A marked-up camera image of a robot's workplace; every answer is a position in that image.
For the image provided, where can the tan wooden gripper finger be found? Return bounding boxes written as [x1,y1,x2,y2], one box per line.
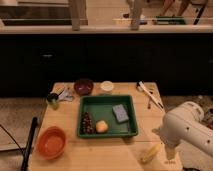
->
[165,146,176,160]

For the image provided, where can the yellow banana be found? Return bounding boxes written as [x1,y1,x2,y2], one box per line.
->
[141,144,161,163]

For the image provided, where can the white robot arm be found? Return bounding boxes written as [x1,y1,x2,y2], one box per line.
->
[152,101,213,160]

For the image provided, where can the dark maroon bowl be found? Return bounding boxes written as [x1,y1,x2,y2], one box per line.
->
[74,79,94,96]

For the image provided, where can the orange red bowl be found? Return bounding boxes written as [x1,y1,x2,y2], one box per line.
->
[36,126,66,160]

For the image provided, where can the green plastic tray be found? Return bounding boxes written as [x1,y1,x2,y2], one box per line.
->
[76,94,139,139]

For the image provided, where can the blue sponge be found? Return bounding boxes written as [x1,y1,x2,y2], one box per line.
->
[112,104,129,123]

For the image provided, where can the yellow orange fruit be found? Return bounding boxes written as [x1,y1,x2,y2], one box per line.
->
[96,120,108,133]

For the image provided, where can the dark grape bunch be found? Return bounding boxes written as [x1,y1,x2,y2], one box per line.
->
[82,112,94,134]

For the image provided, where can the small white cup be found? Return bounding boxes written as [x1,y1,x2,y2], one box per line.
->
[100,81,114,93]

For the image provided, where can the grey metal utensil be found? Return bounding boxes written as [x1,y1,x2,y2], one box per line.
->
[59,88,74,102]

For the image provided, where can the green cup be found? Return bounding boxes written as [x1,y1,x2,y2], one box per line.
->
[46,93,59,110]

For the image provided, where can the black stand pole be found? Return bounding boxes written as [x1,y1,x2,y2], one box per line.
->
[21,117,38,171]

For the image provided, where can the wooden post right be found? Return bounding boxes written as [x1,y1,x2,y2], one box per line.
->
[131,0,142,30]

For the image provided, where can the wooden post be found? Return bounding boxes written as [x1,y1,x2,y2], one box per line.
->
[131,0,142,30]
[68,0,88,31]

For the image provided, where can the wooden post left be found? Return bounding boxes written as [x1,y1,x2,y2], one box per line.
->
[68,0,88,31]

